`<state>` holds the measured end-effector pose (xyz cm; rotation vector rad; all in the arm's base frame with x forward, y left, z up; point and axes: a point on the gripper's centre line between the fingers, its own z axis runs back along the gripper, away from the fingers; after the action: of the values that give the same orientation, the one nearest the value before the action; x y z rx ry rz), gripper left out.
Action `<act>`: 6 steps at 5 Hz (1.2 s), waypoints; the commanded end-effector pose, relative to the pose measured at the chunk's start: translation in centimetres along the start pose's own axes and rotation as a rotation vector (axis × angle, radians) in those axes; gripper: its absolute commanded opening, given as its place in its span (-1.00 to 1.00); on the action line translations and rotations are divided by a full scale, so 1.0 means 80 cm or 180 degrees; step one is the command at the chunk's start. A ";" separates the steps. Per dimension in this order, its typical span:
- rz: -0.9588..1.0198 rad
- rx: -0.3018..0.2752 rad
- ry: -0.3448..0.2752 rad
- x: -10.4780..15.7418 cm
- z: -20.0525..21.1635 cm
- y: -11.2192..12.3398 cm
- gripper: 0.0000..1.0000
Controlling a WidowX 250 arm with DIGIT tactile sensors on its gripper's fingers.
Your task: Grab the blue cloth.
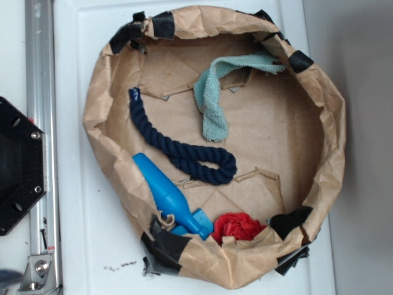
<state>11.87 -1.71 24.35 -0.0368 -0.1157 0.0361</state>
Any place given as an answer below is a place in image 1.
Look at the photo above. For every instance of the brown paper bag basket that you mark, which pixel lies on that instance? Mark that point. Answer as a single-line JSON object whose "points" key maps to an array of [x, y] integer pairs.
{"points": [[287, 132]]}

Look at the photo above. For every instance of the blue plastic bottle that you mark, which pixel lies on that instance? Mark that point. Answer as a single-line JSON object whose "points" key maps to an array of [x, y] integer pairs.
{"points": [[168, 198]]}

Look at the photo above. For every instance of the light blue terry cloth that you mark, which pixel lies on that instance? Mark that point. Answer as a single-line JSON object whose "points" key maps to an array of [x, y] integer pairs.
{"points": [[207, 89]]}

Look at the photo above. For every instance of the blue rectangular block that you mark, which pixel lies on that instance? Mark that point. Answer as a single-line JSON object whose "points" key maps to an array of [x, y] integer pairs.
{"points": [[200, 218]]}

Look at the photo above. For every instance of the aluminium extrusion rail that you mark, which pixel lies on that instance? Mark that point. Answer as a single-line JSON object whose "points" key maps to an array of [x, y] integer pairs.
{"points": [[41, 108]]}

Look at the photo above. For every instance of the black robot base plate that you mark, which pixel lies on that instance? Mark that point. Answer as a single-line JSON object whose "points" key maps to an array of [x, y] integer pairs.
{"points": [[22, 166]]}

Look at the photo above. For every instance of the metal corner bracket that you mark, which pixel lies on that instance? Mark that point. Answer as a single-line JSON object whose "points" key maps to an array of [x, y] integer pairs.
{"points": [[39, 276]]}

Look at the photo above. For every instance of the red crumpled cloth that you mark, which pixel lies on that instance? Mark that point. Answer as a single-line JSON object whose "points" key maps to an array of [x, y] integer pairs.
{"points": [[238, 225]]}

